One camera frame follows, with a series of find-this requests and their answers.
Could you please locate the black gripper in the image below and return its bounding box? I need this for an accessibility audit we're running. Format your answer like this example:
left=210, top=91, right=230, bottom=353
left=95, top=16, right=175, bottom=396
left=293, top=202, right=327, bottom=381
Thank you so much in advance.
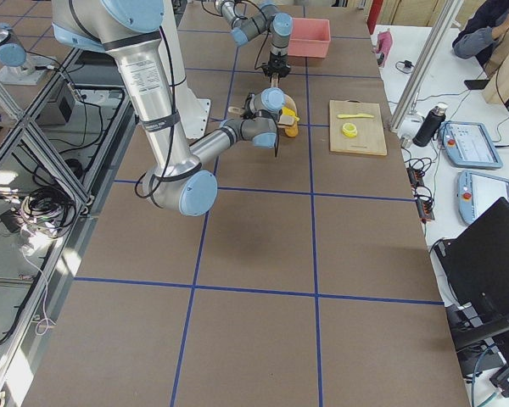
left=261, top=53, right=291, bottom=79
left=242, top=93, right=265, bottom=120

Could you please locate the beige hand brush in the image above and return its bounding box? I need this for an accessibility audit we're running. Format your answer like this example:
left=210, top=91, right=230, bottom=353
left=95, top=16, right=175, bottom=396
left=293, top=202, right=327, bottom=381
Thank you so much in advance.
left=227, top=107, right=285, bottom=128

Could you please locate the yellow toy corn cob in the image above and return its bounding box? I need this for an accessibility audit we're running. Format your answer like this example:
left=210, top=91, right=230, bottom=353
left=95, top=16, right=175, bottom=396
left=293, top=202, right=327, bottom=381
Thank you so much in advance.
left=280, top=106, right=299, bottom=125

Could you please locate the beige plastic dustpan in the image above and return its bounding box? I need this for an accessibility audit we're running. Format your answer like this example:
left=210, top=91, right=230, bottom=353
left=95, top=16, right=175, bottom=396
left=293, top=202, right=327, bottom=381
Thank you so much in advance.
left=271, top=73, right=298, bottom=116

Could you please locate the brown toy potato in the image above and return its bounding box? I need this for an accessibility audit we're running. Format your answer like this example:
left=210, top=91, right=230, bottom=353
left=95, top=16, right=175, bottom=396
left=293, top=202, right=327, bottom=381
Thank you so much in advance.
left=283, top=124, right=299, bottom=138

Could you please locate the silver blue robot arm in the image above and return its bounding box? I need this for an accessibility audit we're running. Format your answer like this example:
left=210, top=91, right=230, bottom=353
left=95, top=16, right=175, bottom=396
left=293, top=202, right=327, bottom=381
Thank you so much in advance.
left=214, top=1, right=293, bottom=80
left=52, top=1, right=286, bottom=216

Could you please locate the pink plastic bin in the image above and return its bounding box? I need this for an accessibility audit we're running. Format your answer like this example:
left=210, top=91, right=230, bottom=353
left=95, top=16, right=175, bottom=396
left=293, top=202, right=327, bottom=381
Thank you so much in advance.
left=288, top=18, right=331, bottom=59

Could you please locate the yellow toy lemon slice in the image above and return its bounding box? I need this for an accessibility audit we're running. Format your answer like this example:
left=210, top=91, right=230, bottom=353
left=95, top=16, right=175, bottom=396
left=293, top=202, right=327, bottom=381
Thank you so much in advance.
left=341, top=122, right=358, bottom=138

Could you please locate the bamboo cutting board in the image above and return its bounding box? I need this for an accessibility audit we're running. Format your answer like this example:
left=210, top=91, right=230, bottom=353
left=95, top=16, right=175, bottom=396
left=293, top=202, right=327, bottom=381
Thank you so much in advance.
left=329, top=100, right=387, bottom=156

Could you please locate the yellow plastic toy knife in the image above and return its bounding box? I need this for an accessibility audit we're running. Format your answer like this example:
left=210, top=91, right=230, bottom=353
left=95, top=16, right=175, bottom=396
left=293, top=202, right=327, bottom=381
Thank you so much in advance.
left=336, top=113, right=375, bottom=120

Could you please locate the pink cloth on stand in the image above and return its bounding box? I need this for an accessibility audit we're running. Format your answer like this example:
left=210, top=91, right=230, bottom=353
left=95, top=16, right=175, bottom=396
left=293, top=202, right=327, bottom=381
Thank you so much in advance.
left=374, top=30, right=393, bottom=67

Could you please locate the black water bottle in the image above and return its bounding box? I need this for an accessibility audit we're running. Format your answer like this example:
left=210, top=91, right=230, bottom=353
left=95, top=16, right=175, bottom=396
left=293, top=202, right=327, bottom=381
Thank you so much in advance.
left=412, top=102, right=448, bottom=147

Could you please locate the black smartphone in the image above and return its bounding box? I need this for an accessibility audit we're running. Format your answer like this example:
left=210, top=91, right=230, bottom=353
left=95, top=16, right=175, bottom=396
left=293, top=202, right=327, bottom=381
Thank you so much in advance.
left=464, top=79, right=490, bottom=90

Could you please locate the upper blue teach pendant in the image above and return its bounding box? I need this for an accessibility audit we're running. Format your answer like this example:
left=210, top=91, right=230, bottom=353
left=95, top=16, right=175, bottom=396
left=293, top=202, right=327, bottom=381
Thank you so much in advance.
left=439, top=120, right=503, bottom=170

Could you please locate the blue teach pendant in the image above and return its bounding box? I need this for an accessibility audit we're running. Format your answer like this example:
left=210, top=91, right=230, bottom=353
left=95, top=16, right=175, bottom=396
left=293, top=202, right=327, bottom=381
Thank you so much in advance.
left=439, top=120, right=503, bottom=170
left=457, top=170, right=509, bottom=225

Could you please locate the seated person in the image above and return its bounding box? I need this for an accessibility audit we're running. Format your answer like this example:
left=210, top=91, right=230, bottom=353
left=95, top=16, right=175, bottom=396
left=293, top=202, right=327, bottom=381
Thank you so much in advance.
left=452, top=0, right=509, bottom=78

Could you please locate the lower blue teach pendant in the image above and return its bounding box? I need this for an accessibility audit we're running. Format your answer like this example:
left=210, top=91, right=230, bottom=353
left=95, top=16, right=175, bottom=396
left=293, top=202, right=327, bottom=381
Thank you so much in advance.
left=457, top=170, right=509, bottom=225

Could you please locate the aluminium frame post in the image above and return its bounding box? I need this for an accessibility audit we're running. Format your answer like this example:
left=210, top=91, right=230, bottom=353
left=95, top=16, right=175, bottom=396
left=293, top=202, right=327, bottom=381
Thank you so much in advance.
left=389, top=0, right=463, bottom=133

